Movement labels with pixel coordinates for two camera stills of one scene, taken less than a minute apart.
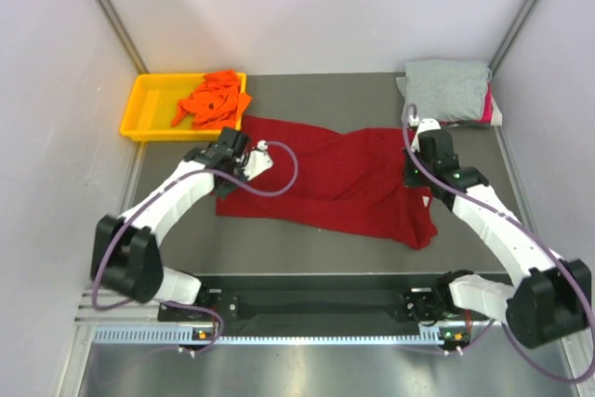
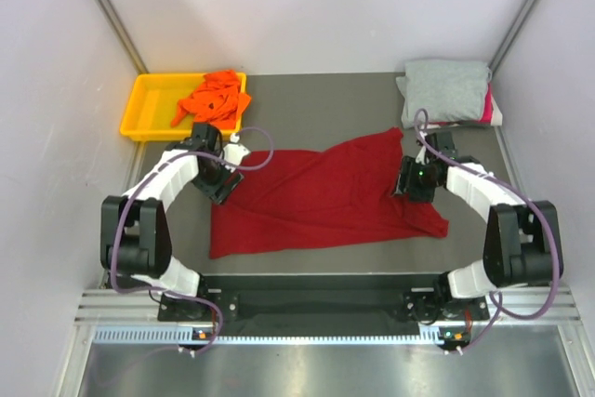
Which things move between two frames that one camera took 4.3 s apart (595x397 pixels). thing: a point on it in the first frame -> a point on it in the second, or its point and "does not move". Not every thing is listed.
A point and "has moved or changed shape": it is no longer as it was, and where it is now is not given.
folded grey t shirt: (447, 90) does not move
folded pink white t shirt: (491, 113) does not move
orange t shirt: (217, 103) does not move
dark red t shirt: (349, 177) has moved or changed shape
